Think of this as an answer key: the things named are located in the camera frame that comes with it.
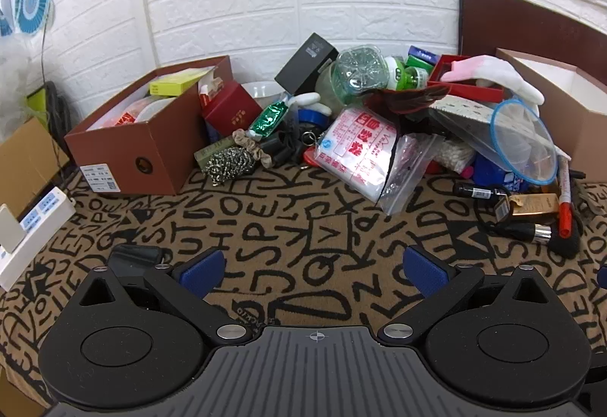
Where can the blue rimmed small net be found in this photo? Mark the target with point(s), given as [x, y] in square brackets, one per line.
[521, 142]

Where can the white plastic bag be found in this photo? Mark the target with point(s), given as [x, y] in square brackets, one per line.
[16, 80]

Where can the black flat object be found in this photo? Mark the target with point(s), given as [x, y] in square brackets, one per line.
[135, 258]

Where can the brown shoebox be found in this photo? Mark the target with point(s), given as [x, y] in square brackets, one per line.
[161, 147]

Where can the yellow-green flat box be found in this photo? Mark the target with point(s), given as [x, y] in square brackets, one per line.
[178, 84]

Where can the gold box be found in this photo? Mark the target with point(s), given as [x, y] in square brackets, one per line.
[533, 204]

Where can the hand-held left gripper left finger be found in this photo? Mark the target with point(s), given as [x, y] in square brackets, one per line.
[201, 274]

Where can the black box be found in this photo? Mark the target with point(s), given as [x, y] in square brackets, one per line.
[306, 64]

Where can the white tube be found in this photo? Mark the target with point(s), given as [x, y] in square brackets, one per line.
[308, 100]

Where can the black makeup brush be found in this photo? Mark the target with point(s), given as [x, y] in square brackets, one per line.
[545, 234]

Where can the red key fob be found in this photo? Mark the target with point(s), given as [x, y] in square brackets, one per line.
[313, 157]

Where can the green round toy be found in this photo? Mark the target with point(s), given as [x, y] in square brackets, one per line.
[403, 73]

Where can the dark red foil bag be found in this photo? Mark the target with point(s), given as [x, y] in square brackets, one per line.
[403, 98]

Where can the open cardboard box left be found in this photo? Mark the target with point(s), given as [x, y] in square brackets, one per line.
[28, 156]

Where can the blue plastic box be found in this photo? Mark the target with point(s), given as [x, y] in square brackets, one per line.
[488, 173]

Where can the green foil packet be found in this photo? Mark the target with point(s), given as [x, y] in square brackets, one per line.
[268, 119]

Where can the green plastic item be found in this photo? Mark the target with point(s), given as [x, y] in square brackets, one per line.
[40, 102]

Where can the red and white marker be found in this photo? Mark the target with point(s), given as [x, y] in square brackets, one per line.
[564, 203]

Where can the dark brown board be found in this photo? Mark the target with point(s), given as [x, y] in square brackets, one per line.
[521, 26]

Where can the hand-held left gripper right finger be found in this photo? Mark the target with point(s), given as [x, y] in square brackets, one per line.
[426, 272]

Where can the small black bottle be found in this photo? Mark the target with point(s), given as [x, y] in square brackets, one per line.
[479, 192]

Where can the steel wool scourer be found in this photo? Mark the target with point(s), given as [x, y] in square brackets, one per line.
[227, 166]

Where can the white and pink glove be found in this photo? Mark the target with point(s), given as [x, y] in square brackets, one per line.
[498, 71]

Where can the floral insole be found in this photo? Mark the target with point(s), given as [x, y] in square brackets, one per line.
[462, 111]

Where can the letter print cloth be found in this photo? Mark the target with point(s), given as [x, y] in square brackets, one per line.
[284, 220]

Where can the beige scrunchie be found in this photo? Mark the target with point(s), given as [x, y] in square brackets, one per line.
[258, 149]

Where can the brown cardboard box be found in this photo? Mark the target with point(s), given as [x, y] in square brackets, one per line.
[569, 123]

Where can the white bowl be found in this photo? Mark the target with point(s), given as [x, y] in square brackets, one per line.
[261, 92]

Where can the red printed plastic bag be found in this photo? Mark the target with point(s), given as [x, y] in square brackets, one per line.
[355, 151]

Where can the white power strip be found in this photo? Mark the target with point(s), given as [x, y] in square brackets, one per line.
[42, 220]

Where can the clear crumpled plastic bottle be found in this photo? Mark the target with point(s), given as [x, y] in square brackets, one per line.
[360, 71]

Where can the clear zip bag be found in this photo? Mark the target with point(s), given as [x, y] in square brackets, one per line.
[403, 180]

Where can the dark red gift box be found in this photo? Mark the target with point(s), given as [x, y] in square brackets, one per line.
[232, 111]

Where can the red tray box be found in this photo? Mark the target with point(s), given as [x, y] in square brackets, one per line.
[469, 90]

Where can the blue tape roll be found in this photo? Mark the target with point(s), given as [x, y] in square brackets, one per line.
[313, 118]

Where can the blue and green carton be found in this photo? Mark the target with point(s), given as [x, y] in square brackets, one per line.
[422, 54]

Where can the cotton swab pack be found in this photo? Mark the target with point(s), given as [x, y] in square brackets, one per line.
[455, 156]

